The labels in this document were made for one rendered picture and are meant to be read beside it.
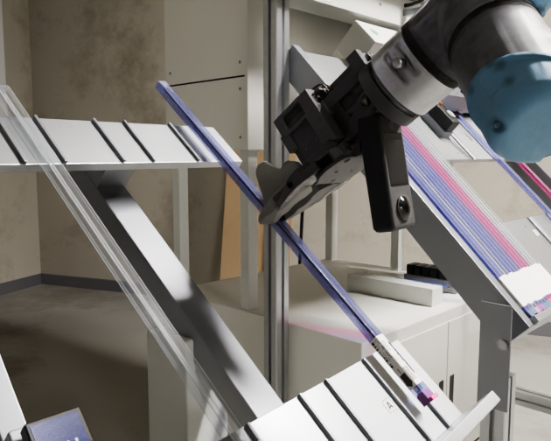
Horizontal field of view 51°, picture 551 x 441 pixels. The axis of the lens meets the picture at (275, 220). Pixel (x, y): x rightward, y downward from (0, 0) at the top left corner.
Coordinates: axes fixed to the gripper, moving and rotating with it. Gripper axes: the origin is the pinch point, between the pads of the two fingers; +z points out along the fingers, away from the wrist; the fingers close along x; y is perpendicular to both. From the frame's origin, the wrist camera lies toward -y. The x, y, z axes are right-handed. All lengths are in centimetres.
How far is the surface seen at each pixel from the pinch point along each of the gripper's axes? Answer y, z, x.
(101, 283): 121, 307, -194
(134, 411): 8, 164, -81
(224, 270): 64, 186, -187
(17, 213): 193, 315, -160
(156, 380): -9.6, 12.9, 14.4
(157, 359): -8.0, 11.2, 14.3
